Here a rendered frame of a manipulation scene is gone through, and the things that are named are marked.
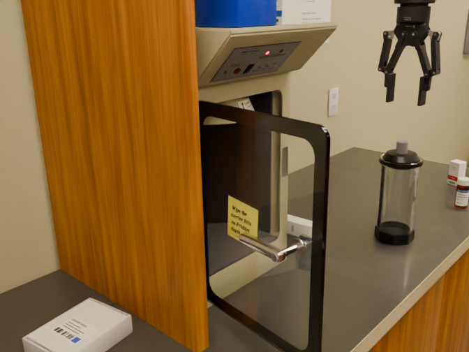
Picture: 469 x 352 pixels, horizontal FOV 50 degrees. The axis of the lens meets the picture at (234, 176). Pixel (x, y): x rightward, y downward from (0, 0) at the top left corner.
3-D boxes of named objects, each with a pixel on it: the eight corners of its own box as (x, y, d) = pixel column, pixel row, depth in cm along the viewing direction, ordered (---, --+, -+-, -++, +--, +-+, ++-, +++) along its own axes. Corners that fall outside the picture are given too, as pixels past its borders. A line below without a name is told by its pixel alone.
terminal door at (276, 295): (204, 295, 101) (195, 98, 88) (320, 374, 79) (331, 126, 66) (201, 297, 100) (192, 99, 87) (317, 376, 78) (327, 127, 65)
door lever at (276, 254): (262, 236, 81) (262, 221, 80) (305, 257, 74) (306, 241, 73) (236, 246, 78) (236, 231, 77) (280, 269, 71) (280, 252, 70)
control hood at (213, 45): (182, 87, 87) (179, 28, 84) (291, 68, 110) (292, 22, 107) (230, 93, 80) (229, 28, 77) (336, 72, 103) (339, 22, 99)
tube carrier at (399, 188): (366, 234, 135) (371, 158, 128) (384, 222, 142) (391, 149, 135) (404, 246, 128) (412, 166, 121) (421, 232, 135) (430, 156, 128)
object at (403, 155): (375, 166, 129) (377, 142, 127) (391, 158, 135) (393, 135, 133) (410, 174, 123) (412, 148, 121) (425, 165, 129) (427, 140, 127)
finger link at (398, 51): (407, 33, 117) (401, 30, 118) (385, 75, 123) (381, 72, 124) (414, 32, 120) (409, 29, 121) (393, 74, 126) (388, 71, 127)
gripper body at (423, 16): (389, 5, 117) (386, 46, 120) (425, 5, 111) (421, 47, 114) (403, 5, 122) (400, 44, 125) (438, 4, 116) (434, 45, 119)
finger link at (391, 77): (390, 74, 123) (387, 74, 123) (388, 103, 125) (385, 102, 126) (396, 72, 125) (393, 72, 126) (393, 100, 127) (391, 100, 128)
